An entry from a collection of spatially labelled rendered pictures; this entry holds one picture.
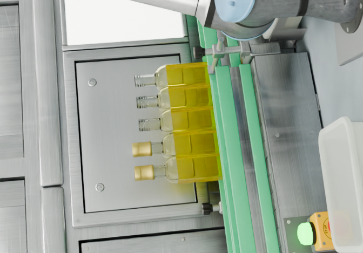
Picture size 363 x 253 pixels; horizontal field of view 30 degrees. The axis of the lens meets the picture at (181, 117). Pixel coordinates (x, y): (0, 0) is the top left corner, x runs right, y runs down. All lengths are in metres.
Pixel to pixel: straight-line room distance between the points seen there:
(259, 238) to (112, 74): 0.63
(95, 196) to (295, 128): 0.53
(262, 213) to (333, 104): 0.27
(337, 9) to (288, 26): 0.35
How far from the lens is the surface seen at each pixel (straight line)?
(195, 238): 1.71
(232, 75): 1.52
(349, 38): 1.26
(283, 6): 1.18
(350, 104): 1.33
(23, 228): 1.73
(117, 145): 1.72
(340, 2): 1.20
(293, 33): 1.57
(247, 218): 1.42
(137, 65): 1.80
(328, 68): 1.44
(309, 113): 1.50
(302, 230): 1.37
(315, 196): 1.44
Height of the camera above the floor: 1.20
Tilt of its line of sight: 6 degrees down
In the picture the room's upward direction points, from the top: 95 degrees counter-clockwise
